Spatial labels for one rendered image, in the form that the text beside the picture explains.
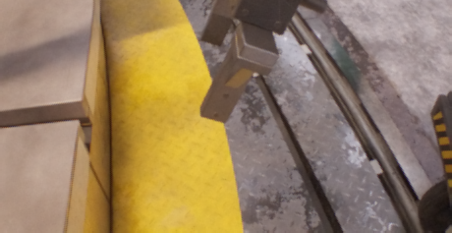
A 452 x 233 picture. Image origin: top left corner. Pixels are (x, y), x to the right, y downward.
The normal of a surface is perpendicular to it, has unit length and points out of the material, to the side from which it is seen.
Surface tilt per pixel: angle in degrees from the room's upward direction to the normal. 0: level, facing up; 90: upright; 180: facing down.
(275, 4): 83
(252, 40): 25
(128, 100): 0
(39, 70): 0
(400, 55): 0
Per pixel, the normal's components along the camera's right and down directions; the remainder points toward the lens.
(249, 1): 0.03, 0.65
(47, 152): -0.04, -0.68
